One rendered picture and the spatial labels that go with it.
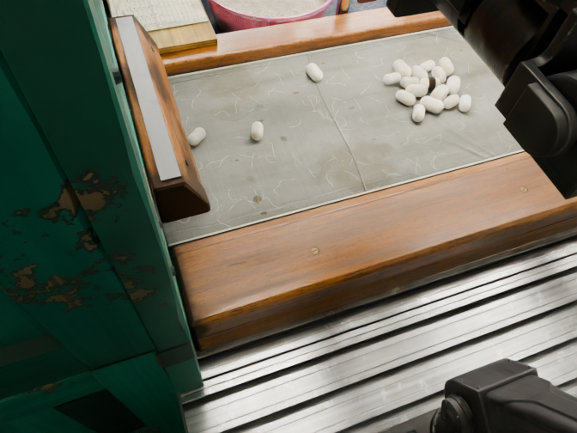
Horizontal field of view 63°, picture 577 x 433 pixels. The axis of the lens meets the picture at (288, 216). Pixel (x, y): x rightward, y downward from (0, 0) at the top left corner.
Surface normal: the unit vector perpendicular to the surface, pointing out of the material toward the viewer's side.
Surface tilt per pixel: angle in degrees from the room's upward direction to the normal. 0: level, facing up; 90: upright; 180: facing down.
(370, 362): 0
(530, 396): 60
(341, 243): 0
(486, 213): 0
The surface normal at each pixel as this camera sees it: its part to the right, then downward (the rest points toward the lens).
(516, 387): -0.25, -0.97
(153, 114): 0.08, -0.53
